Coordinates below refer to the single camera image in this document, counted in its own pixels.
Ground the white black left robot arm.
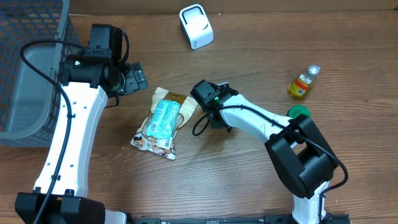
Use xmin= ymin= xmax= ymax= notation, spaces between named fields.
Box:
xmin=15 ymin=24 xmax=147 ymax=224

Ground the brown snack pouch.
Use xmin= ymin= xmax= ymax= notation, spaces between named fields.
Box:
xmin=131 ymin=87 xmax=198 ymax=160

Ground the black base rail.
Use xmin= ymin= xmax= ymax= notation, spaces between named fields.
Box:
xmin=124 ymin=213 xmax=352 ymax=224

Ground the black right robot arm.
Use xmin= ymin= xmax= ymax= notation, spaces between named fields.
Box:
xmin=190 ymin=80 xmax=338 ymax=223

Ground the grey plastic mesh basket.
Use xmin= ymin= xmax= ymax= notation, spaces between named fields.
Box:
xmin=1 ymin=0 xmax=81 ymax=147

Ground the white barcode scanner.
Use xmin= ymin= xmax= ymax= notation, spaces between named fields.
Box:
xmin=179 ymin=4 xmax=214 ymax=50

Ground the green lid Knorr jar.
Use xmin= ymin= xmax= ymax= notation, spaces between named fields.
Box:
xmin=287 ymin=105 xmax=311 ymax=119

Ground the teal wipes pack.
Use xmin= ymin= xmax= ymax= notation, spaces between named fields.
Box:
xmin=146 ymin=100 xmax=180 ymax=139

